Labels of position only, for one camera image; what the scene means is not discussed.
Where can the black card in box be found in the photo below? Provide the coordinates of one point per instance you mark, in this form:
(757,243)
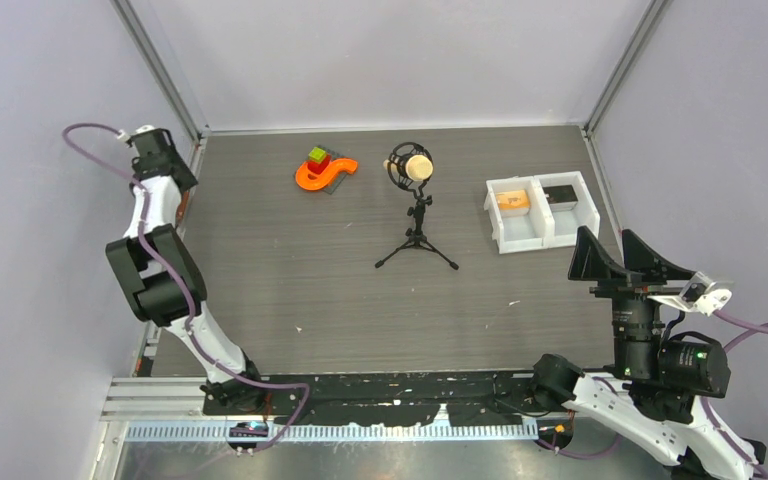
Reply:
(561,197)

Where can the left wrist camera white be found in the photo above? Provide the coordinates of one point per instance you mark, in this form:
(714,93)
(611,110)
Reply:
(128,137)

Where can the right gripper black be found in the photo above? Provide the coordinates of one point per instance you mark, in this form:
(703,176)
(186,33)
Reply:
(589,260)

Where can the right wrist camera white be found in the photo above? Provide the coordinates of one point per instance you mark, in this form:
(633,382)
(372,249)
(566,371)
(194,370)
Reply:
(701,294)

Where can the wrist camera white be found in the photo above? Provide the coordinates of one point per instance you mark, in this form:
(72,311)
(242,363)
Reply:
(128,137)
(701,294)

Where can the green toy block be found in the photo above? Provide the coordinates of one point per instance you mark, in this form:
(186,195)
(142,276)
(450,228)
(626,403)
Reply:
(318,156)

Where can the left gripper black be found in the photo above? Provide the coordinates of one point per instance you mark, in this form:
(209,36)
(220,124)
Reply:
(175,161)

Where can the red toy block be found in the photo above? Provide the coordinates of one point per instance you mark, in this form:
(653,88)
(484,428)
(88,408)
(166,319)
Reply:
(315,169)

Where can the grey toy base plate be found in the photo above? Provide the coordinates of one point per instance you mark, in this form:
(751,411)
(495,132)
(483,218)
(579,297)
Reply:
(331,189)

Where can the orange curved plastic piece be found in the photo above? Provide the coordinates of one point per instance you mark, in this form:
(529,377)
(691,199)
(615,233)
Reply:
(311,181)

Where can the white two-compartment box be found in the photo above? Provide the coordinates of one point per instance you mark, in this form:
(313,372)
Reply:
(541,228)

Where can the aluminium front rail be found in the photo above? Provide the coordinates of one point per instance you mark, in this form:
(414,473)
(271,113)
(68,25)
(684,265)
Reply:
(171,410)

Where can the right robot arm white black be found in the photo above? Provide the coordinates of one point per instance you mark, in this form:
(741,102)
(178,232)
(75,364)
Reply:
(656,392)

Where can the beige microphone in shock mount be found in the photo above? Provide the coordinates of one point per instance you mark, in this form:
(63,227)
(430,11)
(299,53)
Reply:
(409,167)

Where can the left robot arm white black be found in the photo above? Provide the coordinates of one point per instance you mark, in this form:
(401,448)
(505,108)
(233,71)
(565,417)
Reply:
(160,279)

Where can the orange card in box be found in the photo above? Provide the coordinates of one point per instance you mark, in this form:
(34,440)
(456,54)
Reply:
(515,202)

